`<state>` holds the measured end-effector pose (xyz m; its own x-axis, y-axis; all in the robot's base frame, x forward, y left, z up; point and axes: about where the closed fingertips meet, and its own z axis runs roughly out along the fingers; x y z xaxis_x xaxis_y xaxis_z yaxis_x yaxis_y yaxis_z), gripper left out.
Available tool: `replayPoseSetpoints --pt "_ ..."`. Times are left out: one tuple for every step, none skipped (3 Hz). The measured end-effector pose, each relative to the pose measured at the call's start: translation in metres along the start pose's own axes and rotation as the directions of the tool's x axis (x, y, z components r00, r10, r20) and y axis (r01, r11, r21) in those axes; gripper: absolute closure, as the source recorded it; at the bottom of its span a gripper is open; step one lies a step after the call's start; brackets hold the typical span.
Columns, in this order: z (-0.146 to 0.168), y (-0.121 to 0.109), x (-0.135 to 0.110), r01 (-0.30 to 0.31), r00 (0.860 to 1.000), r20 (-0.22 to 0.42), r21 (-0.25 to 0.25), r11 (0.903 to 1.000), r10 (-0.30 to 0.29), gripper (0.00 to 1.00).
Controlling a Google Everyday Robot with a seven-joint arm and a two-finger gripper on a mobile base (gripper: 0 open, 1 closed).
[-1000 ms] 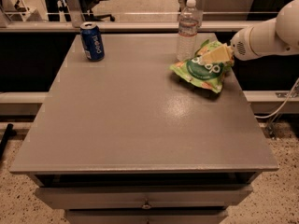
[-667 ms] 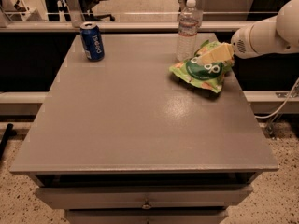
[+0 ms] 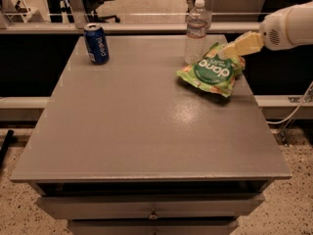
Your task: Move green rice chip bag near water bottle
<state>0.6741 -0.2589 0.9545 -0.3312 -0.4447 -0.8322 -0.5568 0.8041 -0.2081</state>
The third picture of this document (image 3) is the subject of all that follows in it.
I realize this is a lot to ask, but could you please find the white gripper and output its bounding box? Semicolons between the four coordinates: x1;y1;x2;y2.
217;11;291;59

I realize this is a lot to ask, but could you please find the blue pepsi can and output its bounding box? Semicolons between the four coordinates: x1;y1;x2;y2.
84;23;110;65

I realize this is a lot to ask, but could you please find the green rice chip bag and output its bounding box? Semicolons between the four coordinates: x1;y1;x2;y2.
176;43;246;98

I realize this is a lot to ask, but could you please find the clear plastic water bottle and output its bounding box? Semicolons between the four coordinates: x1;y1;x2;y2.
185;0;209;65

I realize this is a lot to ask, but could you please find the grey drawer cabinet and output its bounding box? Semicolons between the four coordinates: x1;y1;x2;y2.
12;36;291;235

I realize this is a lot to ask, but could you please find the black office chair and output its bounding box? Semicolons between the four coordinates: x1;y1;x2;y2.
45;0;121;24

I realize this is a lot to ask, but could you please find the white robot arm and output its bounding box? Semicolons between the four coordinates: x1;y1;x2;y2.
218;2;313;59

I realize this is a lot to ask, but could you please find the round metal drawer knob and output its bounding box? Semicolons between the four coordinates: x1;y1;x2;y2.
148;212;159;220

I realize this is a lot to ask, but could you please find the white cable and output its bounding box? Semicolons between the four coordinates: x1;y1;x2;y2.
266;81;313;125

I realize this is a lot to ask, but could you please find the black bar on floor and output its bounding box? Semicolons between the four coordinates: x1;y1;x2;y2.
0;129;17;167

